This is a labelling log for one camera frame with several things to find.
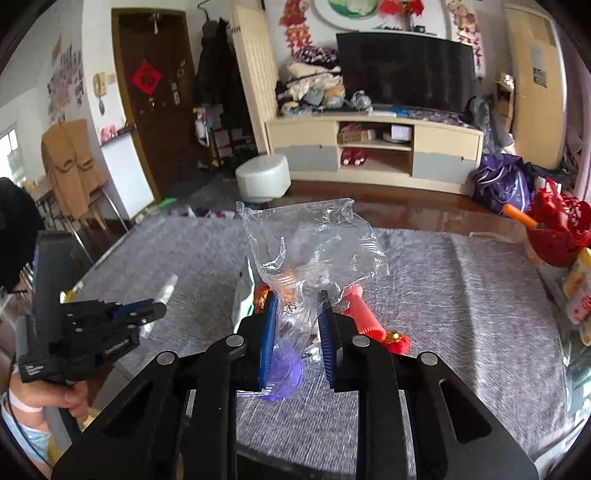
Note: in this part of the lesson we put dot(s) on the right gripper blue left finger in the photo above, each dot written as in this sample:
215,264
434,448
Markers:
268,338

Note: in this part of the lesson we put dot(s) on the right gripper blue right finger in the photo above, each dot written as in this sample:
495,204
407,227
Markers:
326,326

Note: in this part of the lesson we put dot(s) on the white green snack bag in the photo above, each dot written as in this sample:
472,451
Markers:
242,306

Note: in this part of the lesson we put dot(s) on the clear plastic bag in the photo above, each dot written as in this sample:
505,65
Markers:
299,250

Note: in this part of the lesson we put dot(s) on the orange snack wrapper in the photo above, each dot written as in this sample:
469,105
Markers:
259,298

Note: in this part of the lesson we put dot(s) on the person's left hand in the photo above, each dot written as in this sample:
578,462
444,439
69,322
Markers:
41,394

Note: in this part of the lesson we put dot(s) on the red plastic cone toy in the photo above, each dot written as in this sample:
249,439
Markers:
364,318

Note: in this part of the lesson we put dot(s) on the small red round toy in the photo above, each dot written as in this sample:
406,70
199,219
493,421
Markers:
397,342

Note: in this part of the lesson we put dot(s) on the white round stool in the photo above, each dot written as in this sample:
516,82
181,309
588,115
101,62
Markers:
263,178

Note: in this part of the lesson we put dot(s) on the brown coat on chair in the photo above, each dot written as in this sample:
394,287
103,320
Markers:
70,167

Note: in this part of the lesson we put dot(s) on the beige TV cabinet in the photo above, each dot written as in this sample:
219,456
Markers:
382,150

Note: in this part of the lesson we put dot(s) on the purple bag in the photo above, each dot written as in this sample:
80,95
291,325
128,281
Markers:
501,181

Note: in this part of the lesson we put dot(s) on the pile of clothes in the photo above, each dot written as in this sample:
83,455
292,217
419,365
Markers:
314,83

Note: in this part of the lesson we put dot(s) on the red plastic basket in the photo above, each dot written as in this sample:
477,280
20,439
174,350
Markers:
565,225

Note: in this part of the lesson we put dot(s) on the black television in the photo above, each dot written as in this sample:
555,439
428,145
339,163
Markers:
407,70

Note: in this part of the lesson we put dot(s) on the dark brown door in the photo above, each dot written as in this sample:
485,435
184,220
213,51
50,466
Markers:
156,73

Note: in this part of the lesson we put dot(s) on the beige standing air conditioner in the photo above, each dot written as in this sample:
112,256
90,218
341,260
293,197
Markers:
539,121

